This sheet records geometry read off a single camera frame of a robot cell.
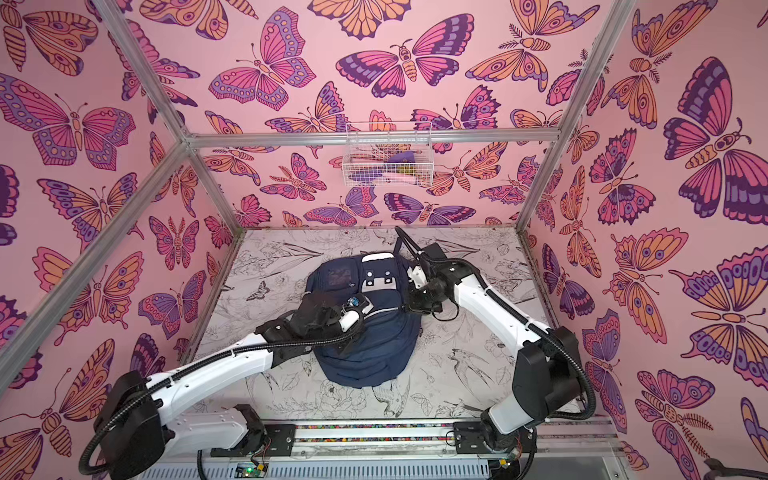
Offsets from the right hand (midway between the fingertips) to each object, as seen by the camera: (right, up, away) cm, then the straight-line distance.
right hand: (406, 304), depth 82 cm
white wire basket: (-5, +46, +14) cm, 49 cm away
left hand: (-11, -5, -4) cm, 12 cm away
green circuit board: (-39, -39, -10) cm, 56 cm away
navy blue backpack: (-5, -10, -4) cm, 12 cm away
